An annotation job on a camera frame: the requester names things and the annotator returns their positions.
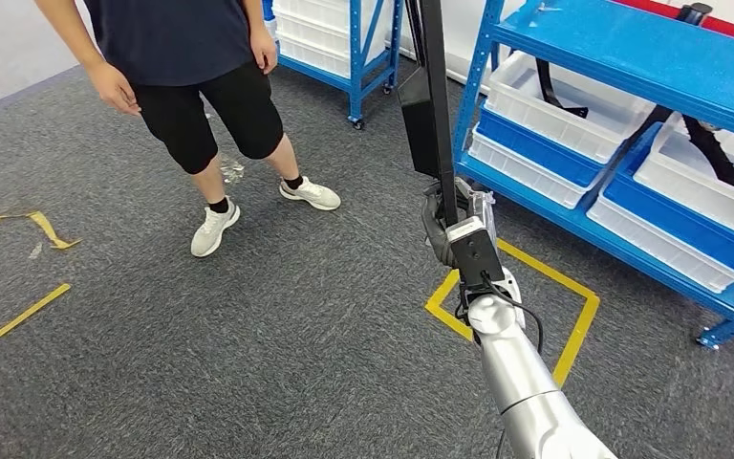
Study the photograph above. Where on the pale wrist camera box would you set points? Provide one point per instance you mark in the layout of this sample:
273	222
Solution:
478	253

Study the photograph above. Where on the straight yellow tape line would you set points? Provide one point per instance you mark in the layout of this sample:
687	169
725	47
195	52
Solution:
19	320

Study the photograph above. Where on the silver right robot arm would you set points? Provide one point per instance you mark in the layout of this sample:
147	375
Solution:
525	380

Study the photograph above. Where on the person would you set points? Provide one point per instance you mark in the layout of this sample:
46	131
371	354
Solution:
171	50

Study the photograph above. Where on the black cylindrical barrier post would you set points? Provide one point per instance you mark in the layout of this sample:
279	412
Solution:
695	13

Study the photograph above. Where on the small white bolt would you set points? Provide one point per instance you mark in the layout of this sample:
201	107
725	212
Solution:
547	7

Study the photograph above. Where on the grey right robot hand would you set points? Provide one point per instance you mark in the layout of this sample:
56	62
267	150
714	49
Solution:
433	234

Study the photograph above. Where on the loose yellow tape strip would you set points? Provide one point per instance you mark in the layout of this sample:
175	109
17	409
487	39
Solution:
50	231

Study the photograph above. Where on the black bracket part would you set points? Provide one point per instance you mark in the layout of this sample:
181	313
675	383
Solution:
547	89
715	155

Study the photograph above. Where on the clear plastic bag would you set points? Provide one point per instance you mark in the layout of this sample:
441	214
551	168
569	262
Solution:
233	170

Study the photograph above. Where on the black plastic mounting plate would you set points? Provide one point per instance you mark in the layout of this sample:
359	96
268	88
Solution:
433	95

